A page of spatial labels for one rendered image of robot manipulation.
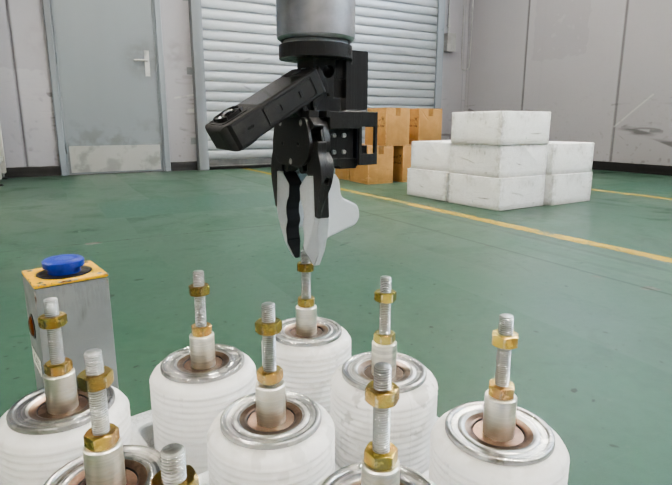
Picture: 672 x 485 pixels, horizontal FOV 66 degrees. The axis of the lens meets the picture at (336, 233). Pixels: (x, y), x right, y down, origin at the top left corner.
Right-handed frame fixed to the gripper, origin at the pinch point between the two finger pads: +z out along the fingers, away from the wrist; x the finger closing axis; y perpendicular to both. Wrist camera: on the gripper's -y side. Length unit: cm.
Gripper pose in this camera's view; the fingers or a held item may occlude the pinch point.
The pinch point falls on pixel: (299, 249)
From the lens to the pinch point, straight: 53.0
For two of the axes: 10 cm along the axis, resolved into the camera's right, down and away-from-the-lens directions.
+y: 8.3, -1.1, 5.5
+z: 0.0, 9.8, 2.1
